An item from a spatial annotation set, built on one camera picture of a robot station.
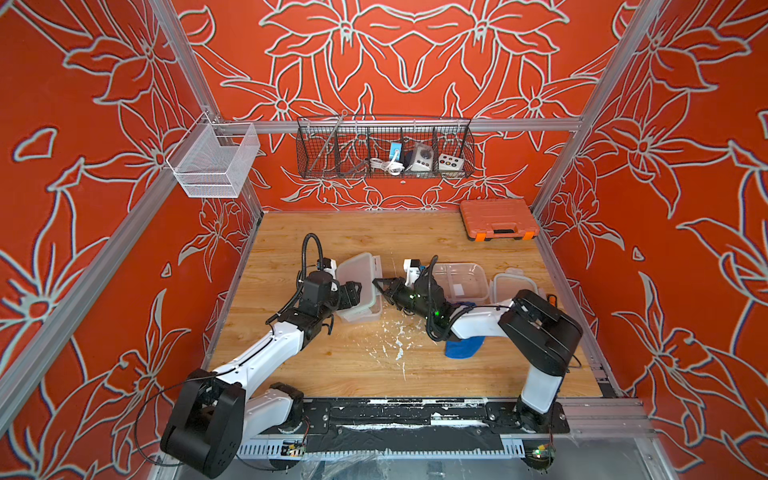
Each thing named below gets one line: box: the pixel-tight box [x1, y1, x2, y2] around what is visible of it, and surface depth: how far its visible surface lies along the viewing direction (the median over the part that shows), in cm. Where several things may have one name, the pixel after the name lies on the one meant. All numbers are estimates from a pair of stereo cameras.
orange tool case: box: [459, 198, 539, 242], surface depth 115 cm
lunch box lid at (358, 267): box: [336, 252, 375, 309], surface depth 93 cm
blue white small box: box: [390, 142, 402, 161], surface depth 85 cm
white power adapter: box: [410, 143, 434, 172], surface depth 93 cm
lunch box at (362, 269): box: [337, 254, 383, 323], surface depth 85 cm
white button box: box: [438, 153, 464, 171], surface depth 96 cm
